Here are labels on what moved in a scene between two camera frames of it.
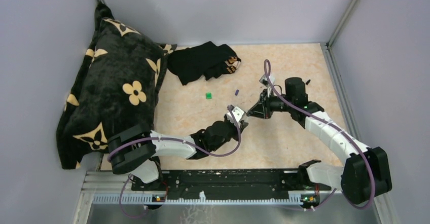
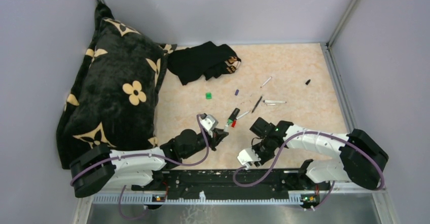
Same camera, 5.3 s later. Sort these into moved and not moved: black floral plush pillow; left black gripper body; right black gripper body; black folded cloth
Moved: left black gripper body; right black gripper body
Not moved: black folded cloth; black floral plush pillow
